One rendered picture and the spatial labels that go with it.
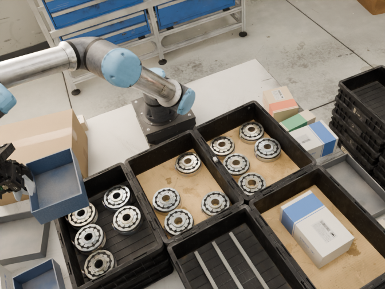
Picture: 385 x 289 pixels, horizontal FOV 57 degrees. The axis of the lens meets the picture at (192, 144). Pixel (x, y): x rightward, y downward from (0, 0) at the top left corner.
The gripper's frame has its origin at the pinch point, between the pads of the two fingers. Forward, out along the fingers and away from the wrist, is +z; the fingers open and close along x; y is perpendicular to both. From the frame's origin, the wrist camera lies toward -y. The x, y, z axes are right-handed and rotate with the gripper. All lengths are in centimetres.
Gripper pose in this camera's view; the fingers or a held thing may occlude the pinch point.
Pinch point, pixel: (30, 189)
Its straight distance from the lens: 119.7
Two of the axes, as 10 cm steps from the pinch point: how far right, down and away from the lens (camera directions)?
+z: 2.5, 5.9, 7.7
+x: 9.1, -4.2, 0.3
